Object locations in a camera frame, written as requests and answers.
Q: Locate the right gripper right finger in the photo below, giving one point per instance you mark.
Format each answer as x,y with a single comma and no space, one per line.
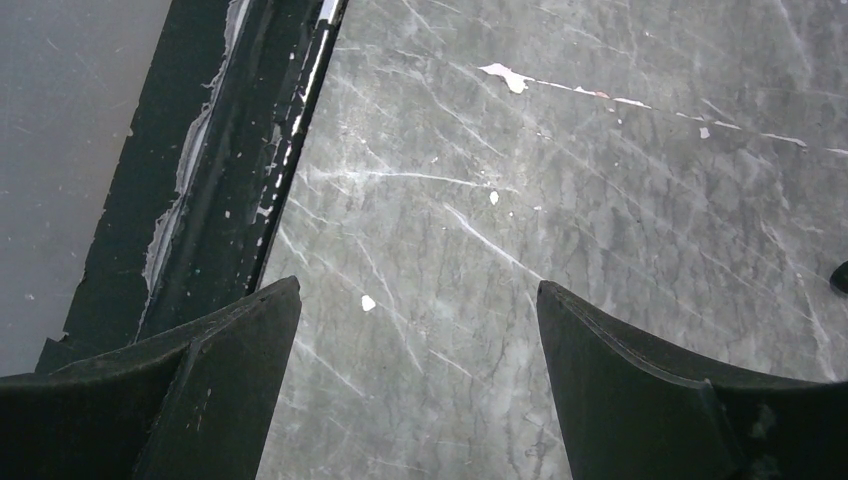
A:
632,405

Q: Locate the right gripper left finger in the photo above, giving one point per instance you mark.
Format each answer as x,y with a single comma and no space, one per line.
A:
195,402

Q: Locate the pink music stand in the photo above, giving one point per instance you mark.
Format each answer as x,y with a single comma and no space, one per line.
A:
838,279

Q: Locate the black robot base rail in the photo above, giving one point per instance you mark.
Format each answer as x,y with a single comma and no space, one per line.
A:
204,173

